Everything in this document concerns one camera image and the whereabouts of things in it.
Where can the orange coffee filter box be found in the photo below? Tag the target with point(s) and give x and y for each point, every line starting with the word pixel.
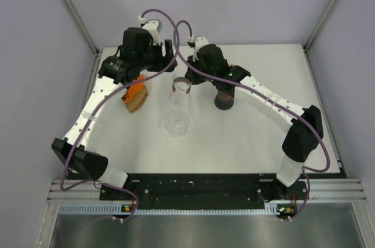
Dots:
pixel 135 97

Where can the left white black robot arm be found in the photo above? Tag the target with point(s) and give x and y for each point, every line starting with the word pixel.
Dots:
pixel 77 150

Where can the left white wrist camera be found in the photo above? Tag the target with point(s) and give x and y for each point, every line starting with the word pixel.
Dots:
pixel 153 27

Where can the dark carafe with red lid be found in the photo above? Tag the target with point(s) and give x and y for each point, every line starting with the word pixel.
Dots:
pixel 224 100

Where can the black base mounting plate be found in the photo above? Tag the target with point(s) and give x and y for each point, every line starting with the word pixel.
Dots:
pixel 211 191

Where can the clear glass dripper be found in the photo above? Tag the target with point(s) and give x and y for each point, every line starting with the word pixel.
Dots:
pixel 177 122

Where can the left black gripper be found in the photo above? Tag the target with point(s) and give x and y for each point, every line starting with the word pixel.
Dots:
pixel 162 60

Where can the right aluminium frame post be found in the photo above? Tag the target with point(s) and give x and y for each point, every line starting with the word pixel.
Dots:
pixel 320 25

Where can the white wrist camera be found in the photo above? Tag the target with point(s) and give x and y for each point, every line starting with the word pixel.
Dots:
pixel 153 27
pixel 197 43

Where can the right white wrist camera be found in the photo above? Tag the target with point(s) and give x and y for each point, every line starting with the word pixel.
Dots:
pixel 197 43

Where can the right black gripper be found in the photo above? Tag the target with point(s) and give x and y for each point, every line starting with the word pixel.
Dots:
pixel 190 74

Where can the left aluminium frame post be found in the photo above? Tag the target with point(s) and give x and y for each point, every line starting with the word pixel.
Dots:
pixel 79 24

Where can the clear glass flask with coffee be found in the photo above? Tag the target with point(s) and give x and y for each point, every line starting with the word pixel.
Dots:
pixel 180 96

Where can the aluminium frame post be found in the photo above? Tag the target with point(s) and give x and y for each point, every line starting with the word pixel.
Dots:
pixel 320 25
pixel 79 24

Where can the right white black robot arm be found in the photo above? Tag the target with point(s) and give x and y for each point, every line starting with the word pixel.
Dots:
pixel 303 126

